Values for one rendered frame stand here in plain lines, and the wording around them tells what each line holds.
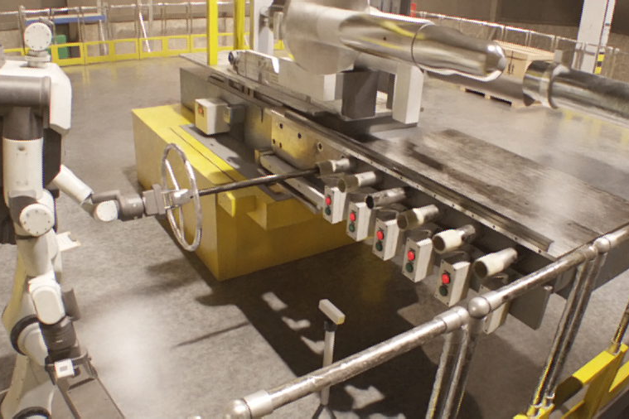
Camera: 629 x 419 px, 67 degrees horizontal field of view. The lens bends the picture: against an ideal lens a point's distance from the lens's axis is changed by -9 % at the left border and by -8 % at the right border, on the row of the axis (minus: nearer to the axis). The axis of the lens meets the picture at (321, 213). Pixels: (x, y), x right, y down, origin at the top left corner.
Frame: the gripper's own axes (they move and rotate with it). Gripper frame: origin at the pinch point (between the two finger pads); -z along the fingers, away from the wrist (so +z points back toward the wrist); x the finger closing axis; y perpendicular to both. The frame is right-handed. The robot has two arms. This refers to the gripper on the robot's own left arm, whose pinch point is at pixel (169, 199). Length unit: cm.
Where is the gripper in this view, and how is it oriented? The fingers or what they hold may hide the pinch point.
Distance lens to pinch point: 183.4
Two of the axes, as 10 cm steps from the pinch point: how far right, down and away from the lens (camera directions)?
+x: -2.1, -9.8, -0.4
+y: -5.1, 0.8, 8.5
